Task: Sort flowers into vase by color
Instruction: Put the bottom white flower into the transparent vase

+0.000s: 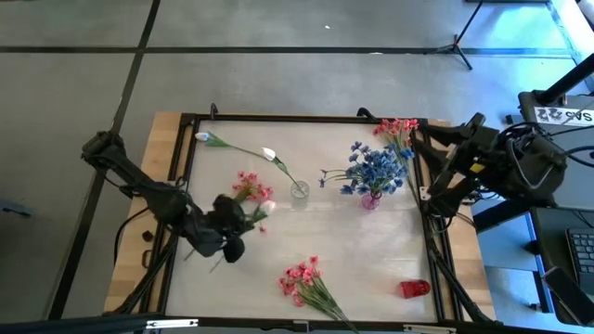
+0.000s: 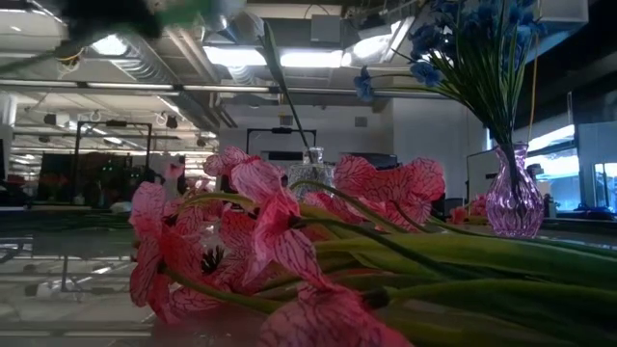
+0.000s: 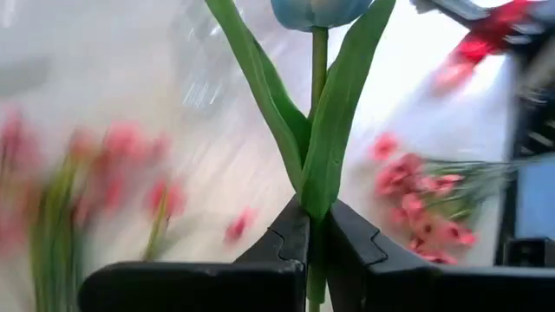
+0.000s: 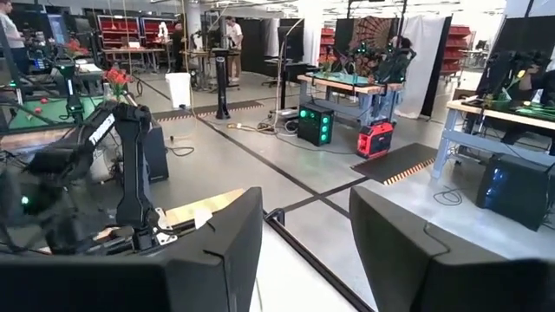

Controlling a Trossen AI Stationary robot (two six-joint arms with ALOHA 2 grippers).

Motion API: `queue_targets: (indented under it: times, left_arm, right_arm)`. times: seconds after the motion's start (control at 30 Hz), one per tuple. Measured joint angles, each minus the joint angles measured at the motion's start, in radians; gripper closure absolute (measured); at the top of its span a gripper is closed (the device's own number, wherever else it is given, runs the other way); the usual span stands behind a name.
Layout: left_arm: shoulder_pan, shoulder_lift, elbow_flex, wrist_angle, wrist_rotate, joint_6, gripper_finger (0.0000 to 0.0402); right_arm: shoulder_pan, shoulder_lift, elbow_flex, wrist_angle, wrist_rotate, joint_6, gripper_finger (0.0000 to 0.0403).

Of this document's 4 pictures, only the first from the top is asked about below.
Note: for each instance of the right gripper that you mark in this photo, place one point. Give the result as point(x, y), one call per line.
point(468, 153)

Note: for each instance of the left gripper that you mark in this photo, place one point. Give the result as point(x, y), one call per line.
point(209, 227)

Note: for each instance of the pink artificial flower bunch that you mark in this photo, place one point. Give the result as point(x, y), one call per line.
point(253, 185)
point(301, 276)
point(396, 125)

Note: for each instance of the small blue flower bunch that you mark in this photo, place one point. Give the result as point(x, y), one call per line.
point(404, 152)

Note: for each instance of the clear glass vase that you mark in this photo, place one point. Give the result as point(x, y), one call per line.
point(300, 191)

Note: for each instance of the large blue flower bunch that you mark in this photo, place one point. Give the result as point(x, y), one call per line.
point(376, 169)

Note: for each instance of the red glass vase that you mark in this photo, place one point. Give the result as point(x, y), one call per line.
point(414, 289)

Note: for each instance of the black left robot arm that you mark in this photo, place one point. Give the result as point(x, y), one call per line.
point(153, 195)

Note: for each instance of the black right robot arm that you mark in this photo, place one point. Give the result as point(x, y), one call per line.
point(524, 162)

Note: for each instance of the purple glass vase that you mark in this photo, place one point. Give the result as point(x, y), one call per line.
point(370, 202)

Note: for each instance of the white mounting plate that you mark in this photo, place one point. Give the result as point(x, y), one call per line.
point(423, 193)

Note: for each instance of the small grey box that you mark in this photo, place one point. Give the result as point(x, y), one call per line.
point(509, 119)

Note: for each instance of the black clamp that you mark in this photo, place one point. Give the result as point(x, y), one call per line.
point(213, 111)
point(366, 112)

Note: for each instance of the black knob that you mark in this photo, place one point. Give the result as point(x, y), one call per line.
point(147, 235)

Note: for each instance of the grey laptop with sticker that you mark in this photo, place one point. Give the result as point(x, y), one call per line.
point(557, 116)

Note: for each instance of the black tripod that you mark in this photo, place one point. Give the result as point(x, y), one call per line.
point(456, 45)

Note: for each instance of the black side desk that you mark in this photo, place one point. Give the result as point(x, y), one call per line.
point(550, 241)

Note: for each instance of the black pole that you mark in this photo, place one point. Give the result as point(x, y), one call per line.
point(566, 79)

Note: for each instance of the black keyboard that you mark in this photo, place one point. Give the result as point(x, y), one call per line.
point(582, 255)

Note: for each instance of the black smartphone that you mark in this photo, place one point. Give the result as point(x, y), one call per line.
point(564, 294)

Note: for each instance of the small grey object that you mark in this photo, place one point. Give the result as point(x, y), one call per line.
point(16, 209)

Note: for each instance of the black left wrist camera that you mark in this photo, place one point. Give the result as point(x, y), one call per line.
point(233, 250)

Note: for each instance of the black aluminium frame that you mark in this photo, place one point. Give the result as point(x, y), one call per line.
point(278, 118)

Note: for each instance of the silver metal bracket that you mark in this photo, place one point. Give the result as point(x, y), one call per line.
point(171, 323)
point(429, 329)
point(300, 326)

